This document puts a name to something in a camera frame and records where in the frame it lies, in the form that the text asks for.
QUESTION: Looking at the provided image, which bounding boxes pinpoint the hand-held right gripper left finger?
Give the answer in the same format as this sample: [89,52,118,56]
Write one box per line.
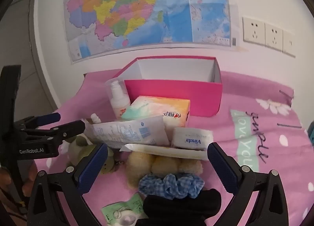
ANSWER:
[27,143,109,226]

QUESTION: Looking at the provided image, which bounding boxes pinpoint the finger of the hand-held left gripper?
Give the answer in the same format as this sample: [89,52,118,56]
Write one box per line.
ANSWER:
[13,112,61,130]
[25,119,86,143]

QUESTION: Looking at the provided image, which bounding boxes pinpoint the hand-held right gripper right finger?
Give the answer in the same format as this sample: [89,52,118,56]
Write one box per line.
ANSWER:
[207,142,290,226]

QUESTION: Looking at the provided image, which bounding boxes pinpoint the green plush toy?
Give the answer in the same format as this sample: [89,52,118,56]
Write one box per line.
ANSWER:
[64,134,116,175]

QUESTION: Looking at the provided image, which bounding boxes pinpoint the blue gingham scrunchie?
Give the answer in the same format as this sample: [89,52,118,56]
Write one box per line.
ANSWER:
[139,173,205,199]

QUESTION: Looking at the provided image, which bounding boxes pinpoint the black scrunchie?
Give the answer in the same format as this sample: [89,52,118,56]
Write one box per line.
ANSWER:
[143,188,222,226]

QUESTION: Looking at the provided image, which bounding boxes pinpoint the beige fluffy scrunchie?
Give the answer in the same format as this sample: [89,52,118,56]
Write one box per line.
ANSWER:
[126,152,203,188]

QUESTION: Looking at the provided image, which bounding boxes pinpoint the pink cardboard box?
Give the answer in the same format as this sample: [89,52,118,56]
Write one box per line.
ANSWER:
[108,56,223,118]

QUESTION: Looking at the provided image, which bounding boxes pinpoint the person's left hand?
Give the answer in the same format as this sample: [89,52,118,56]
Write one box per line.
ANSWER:
[22,161,38,193]

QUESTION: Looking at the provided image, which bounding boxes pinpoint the white pocket tissue pack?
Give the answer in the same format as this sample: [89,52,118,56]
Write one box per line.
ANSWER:
[171,127,214,151]

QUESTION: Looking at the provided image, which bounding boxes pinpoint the white printed tube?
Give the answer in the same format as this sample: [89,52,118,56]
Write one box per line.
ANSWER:
[85,115,170,149]

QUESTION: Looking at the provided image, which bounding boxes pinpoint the green sachet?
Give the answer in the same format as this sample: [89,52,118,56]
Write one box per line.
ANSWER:
[101,193,148,226]

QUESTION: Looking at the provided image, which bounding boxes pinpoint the white pump bottle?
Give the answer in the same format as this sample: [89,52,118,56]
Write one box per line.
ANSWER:
[105,77,131,121]

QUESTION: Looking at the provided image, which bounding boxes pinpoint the grey door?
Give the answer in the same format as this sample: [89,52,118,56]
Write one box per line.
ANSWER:
[0,0,61,121]

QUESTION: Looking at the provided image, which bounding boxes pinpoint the flat white packet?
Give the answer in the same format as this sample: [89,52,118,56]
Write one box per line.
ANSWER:
[120,143,209,161]

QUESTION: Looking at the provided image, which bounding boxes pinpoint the pink printed blanket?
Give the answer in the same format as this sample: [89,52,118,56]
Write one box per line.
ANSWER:
[32,70,314,226]

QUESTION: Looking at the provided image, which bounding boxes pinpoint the large pastel tissue pack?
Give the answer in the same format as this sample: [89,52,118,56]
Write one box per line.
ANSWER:
[121,95,191,140]

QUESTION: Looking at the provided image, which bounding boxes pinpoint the colourful wall map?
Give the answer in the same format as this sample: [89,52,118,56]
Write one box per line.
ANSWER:
[63,0,232,64]

